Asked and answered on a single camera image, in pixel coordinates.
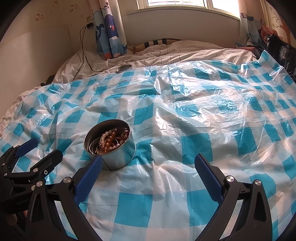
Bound white headboard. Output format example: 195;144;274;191
121;7;240;50

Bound round metal tin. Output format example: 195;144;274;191
83;119;137;171

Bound amber bead bracelet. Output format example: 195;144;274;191
102;129;130;155

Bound black plastic bag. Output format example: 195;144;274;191
253;34;296;81

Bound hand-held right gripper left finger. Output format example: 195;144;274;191
24;156;103;241

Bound person's left hand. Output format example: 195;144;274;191
6;209;29;226

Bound striped pillow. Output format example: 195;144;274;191
129;38;185;52

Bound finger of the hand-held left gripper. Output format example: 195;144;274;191
0;138;38;173
3;149;63;186

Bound blue printed curtain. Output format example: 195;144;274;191
95;0;127;59

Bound white pearl bracelet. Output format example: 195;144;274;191
99;128;122;149

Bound set of thin metal bangles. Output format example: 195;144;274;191
89;138;105;155

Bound blue checked plastic sheet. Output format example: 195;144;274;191
0;50;296;241

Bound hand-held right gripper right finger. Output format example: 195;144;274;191
194;154;273;241

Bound window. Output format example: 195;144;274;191
136;0;240;11

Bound black charger cable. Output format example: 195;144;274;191
80;25;137;73

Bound red cloth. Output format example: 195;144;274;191
260;25;272;39

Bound pale printed curtain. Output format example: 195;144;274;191
238;10;264;54

